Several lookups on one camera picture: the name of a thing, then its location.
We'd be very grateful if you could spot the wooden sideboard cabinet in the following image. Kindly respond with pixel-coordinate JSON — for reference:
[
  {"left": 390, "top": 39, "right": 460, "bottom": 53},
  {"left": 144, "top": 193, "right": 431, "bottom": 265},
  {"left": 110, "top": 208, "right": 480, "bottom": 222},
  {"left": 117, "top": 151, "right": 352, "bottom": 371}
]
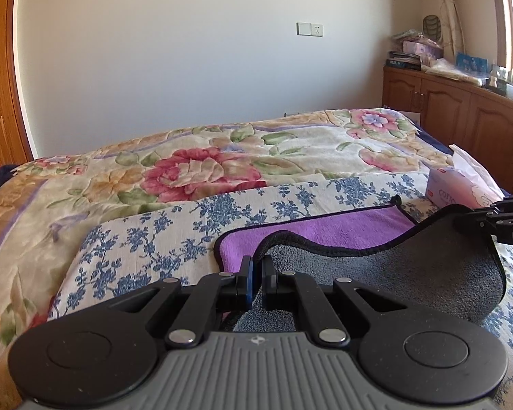
[{"left": 382, "top": 67, "right": 513, "bottom": 193}]

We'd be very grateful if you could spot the navy blue bed blanket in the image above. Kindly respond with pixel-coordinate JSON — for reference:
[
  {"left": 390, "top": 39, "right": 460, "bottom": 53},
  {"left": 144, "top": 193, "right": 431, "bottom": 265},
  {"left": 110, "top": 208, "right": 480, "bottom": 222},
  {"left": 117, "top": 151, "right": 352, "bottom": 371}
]
[{"left": 403, "top": 110, "right": 454, "bottom": 155}]

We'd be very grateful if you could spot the dark book stack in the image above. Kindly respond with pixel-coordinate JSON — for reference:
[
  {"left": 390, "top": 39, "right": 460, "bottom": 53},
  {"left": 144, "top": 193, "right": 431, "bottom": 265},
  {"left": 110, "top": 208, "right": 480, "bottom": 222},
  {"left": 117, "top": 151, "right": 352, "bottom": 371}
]
[{"left": 385, "top": 51, "right": 422, "bottom": 71}]

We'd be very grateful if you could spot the pink tissue box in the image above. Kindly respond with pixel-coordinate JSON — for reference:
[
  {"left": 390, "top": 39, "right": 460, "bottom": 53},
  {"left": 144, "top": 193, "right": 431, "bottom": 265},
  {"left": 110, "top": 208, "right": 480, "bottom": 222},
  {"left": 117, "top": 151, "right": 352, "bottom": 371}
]
[{"left": 425, "top": 145, "right": 506, "bottom": 209}]

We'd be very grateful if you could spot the blue floral white cloth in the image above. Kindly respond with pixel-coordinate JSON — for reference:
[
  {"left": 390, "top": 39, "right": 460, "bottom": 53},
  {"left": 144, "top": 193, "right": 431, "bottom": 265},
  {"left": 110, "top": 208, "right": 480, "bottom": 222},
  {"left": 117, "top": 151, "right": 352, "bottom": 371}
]
[{"left": 46, "top": 172, "right": 513, "bottom": 353}]

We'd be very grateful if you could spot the purple and grey microfibre towel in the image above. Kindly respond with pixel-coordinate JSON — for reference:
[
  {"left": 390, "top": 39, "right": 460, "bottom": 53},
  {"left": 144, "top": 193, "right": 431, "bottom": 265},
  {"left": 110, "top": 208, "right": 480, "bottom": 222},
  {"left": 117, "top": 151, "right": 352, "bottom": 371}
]
[{"left": 214, "top": 196, "right": 507, "bottom": 324}]

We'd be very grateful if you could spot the beige plastic bag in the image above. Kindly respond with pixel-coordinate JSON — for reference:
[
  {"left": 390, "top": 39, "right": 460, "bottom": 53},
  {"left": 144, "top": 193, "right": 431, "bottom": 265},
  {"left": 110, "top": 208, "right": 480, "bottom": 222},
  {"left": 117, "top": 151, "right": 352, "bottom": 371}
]
[{"left": 422, "top": 58, "right": 488, "bottom": 87}]

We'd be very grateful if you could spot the white paper bag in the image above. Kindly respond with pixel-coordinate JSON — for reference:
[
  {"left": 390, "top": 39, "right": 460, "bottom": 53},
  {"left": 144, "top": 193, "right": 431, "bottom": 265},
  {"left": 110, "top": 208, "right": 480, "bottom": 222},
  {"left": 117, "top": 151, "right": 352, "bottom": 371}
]
[{"left": 401, "top": 111, "right": 421, "bottom": 125}]

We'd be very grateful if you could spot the floral quilt bedspread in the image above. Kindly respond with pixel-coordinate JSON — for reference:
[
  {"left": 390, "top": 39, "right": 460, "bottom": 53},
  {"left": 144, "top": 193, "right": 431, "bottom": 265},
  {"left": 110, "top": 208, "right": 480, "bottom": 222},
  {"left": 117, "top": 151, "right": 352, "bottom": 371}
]
[{"left": 0, "top": 108, "right": 476, "bottom": 409}]

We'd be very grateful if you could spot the pink gift box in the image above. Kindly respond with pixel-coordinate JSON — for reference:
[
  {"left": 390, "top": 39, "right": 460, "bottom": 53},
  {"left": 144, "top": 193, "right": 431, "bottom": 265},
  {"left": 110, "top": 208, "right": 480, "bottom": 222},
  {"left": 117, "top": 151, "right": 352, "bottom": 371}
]
[{"left": 403, "top": 40, "right": 444, "bottom": 60}]

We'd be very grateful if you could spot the green woven fan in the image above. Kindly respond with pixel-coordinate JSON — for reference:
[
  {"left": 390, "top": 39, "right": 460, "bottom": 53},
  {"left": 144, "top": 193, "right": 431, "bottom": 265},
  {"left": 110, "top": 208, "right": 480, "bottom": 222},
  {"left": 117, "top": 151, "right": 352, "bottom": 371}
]
[{"left": 422, "top": 14, "right": 442, "bottom": 43}]

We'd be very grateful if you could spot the patterned beige curtain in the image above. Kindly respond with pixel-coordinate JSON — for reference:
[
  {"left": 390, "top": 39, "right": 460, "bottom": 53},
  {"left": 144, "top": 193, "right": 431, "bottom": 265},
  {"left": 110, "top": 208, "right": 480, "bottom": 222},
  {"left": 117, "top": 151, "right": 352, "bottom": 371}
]
[{"left": 437, "top": 0, "right": 464, "bottom": 61}]

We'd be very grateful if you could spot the blue patterned box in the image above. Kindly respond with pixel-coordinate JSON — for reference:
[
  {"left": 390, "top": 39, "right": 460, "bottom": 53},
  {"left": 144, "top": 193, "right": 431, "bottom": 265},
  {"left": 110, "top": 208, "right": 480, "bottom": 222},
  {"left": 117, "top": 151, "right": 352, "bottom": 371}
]
[{"left": 456, "top": 52, "right": 489, "bottom": 75}]

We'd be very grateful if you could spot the white wall socket plate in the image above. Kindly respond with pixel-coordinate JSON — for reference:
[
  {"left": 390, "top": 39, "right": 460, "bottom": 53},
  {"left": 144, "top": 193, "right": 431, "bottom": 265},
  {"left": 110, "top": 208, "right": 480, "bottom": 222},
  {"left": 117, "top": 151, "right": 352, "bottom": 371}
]
[{"left": 297, "top": 22, "right": 323, "bottom": 37}]

